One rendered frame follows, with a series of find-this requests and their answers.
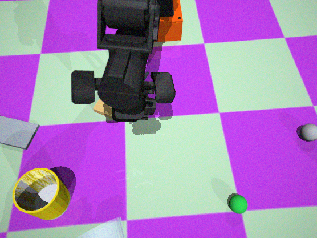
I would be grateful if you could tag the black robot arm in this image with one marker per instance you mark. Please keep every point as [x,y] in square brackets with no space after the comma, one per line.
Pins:
[122,84]

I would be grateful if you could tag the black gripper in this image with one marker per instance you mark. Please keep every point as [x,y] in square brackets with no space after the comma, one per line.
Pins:
[84,84]

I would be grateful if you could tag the yellow mug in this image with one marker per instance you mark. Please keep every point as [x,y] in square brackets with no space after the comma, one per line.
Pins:
[40,193]

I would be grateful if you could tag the green ball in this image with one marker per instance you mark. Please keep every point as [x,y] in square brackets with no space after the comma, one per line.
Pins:
[238,204]

